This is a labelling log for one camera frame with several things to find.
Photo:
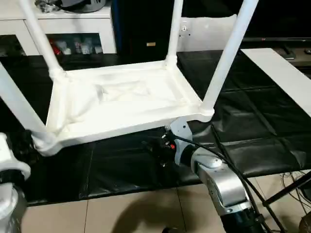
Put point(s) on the black robot foot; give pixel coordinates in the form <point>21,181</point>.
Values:
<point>171,230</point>

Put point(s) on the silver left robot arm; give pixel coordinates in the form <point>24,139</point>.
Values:
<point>12,201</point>

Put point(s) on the black metal stand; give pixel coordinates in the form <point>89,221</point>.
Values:
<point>289,188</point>

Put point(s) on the dark helmet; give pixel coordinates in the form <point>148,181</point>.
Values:
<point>82,4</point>

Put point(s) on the white flat board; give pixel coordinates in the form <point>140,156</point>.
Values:
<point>279,70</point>

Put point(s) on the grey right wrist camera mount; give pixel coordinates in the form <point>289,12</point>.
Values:
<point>182,131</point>

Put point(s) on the black cabinet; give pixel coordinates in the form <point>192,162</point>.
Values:
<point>141,24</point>

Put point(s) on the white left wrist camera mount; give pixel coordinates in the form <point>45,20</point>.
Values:
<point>9,155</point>

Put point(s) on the white plastic seat panel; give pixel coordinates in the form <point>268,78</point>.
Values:
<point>209,31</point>

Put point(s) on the white cabinet with glass doors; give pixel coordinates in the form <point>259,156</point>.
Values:
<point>73,26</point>

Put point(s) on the black table mat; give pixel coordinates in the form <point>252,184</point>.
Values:
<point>255,133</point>

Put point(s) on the black rod with red mark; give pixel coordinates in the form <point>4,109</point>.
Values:
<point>279,39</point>

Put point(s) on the small gold label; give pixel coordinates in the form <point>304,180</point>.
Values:
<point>150,44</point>

